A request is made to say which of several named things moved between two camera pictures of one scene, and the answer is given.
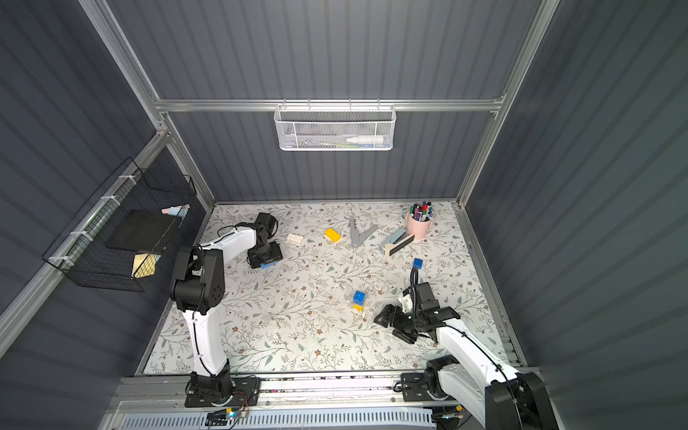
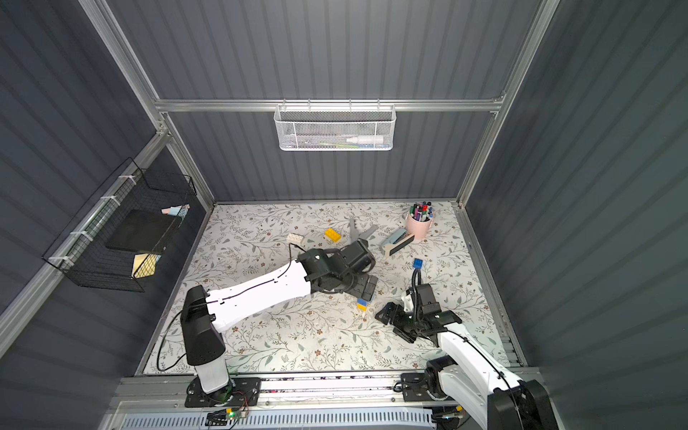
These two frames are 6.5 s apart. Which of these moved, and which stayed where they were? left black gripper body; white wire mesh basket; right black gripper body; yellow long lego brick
Moved: left black gripper body
Stayed: white wire mesh basket; right black gripper body; yellow long lego brick
